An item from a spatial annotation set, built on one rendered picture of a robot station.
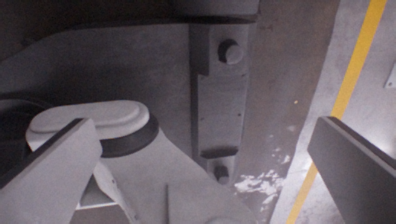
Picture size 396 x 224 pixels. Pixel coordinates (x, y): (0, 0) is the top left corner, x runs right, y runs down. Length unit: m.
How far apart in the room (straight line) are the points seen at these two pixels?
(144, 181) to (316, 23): 0.71
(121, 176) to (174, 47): 0.28
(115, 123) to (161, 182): 0.13
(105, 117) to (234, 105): 0.31
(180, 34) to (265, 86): 0.42
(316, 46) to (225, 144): 0.49
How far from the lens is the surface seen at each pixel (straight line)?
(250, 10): 0.47
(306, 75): 0.85
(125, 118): 0.35
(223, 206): 0.23
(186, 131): 0.55
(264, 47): 0.72
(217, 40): 0.42
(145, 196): 0.29
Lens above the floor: 0.62
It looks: 58 degrees down
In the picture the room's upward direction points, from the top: 159 degrees clockwise
